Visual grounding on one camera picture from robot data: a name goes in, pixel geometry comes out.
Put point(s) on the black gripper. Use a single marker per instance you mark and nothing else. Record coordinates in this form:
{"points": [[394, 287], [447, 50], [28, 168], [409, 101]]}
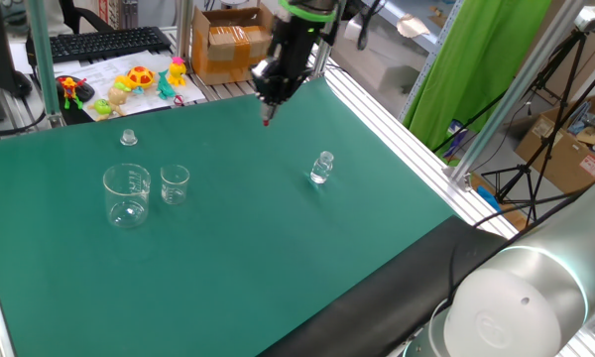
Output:
{"points": [[295, 49]]}

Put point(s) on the glass dropper with red bulb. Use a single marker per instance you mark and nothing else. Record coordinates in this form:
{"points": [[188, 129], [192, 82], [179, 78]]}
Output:
{"points": [[266, 122]]}

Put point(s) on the taped cardboard box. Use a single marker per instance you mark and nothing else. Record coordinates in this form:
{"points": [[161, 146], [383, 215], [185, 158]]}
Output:
{"points": [[228, 44]]}

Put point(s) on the small clear glass bottle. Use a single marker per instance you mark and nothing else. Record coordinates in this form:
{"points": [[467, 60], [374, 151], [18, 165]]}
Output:
{"points": [[321, 171]]}

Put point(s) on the yellow chick toy pink bow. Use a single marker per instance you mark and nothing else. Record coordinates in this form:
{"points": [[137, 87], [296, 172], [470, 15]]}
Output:
{"points": [[177, 73]]}

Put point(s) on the teal animal toy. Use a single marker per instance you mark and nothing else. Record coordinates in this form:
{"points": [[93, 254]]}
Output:
{"points": [[164, 86]]}

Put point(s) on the orange yellow turtle toy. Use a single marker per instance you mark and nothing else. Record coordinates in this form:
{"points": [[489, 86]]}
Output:
{"points": [[140, 77]]}

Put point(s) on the small glass beaker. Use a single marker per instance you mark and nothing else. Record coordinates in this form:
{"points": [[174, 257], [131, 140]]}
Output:
{"points": [[174, 186]]}

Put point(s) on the crumpled white paper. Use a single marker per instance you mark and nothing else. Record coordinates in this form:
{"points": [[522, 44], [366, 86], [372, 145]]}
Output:
{"points": [[411, 26]]}

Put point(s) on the grey metal shelf rack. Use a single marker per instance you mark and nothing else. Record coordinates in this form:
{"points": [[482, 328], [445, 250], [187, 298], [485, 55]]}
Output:
{"points": [[429, 59]]}

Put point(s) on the small glass stopper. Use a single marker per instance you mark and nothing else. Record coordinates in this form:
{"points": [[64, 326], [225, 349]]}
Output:
{"points": [[128, 139]]}

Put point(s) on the green table mat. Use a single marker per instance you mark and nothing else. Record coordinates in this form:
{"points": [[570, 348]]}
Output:
{"points": [[228, 248]]}

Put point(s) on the green toy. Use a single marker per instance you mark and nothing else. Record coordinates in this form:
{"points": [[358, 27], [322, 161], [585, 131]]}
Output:
{"points": [[100, 106]]}

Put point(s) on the colourful plastic toys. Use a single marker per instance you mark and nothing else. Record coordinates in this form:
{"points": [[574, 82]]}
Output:
{"points": [[99, 74]]}

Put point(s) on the black keyboard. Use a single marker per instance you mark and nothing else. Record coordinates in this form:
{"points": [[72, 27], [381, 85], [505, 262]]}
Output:
{"points": [[104, 42]]}

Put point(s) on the large glass beaker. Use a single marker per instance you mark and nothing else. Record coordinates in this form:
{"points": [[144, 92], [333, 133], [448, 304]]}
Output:
{"points": [[127, 198]]}

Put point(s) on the green cloth backdrop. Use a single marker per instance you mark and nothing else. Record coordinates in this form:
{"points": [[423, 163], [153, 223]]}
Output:
{"points": [[476, 74]]}

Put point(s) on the red yellow toy figure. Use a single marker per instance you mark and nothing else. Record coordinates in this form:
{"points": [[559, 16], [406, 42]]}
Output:
{"points": [[70, 91]]}

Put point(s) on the black chair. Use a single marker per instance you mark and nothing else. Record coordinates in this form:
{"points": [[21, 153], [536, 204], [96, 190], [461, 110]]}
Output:
{"points": [[79, 15]]}

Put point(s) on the black rubber mat strip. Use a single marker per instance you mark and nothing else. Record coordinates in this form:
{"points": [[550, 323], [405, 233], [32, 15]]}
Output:
{"points": [[377, 297]]}

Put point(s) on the black tripod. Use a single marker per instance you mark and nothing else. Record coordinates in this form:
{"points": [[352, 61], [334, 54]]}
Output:
{"points": [[555, 99]]}

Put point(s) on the open cardboard box with items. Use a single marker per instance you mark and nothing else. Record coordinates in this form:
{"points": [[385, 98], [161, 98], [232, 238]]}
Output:
{"points": [[565, 149]]}

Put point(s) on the aluminium frame post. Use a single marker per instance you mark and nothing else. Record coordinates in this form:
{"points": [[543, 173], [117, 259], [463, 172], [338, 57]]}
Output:
{"points": [[183, 30], [322, 62], [511, 99], [43, 59]]}

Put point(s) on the aluminium profile table frame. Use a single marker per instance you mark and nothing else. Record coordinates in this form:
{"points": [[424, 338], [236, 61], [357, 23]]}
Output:
{"points": [[401, 141]]}

